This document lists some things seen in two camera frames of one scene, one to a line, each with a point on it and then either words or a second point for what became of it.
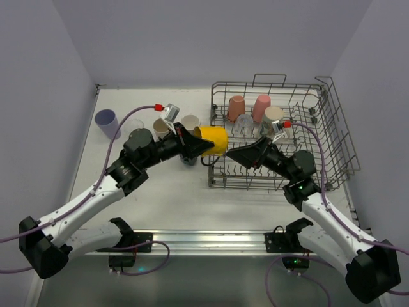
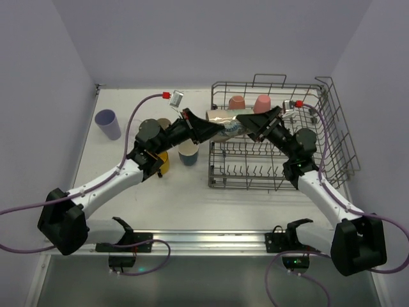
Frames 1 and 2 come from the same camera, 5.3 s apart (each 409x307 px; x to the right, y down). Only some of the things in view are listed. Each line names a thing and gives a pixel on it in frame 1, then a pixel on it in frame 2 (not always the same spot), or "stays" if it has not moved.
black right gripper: x=265 y=153 -> x=270 y=126
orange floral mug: x=236 y=107 stays
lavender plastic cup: x=107 y=121 stays
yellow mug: x=218 y=134 -> x=165 y=167
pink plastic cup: x=262 y=102 stays
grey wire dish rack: x=302 y=118 stays
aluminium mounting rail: x=218 y=242 stays
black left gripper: x=183 y=141 -> x=190 y=126
